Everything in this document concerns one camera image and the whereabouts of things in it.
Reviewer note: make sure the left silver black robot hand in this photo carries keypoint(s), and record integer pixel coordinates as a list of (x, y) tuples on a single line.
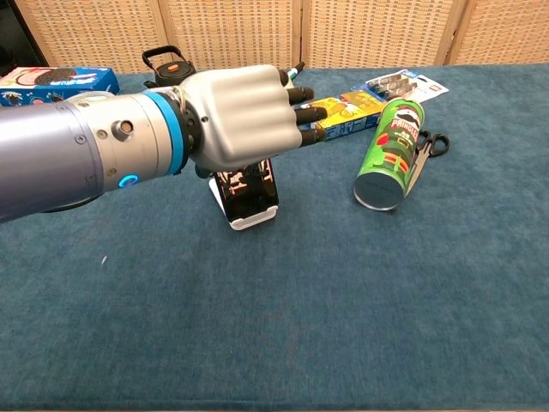
[(244, 116)]

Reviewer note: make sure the black smartphone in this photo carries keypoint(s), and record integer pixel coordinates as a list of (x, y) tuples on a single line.
[(249, 193)]

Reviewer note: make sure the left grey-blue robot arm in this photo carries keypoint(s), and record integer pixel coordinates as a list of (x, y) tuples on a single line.
[(64, 154)]

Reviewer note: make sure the white phone stand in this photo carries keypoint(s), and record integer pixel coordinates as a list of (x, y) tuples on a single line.
[(253, 224)]

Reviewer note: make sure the marker pen with black cap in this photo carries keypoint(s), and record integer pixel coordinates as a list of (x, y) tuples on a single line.
[(296, 70)]

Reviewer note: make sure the black cast iron teapot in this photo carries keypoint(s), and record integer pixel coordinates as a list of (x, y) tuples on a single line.
[(171, 70)]

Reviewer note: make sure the woven wood screen panel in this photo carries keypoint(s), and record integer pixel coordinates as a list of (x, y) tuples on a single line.
[(506, 30), (94, 34), (231, 30), (381, 30)]

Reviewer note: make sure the yellow snack box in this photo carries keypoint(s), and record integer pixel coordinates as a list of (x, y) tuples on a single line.
[(347, 111)]

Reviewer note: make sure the green Pringles can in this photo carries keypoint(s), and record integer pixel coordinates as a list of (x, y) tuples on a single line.
[(388, 159)]

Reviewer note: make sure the blister pack of binder clips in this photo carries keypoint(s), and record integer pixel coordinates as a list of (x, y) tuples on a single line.
[(399, 83)]

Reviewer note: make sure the blue pink Oreo box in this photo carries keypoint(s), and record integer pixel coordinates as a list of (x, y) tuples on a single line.
[(64, 79)]

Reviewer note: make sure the blue felt table cover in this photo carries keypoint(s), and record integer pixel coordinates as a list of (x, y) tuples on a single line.
[(274, 309)]

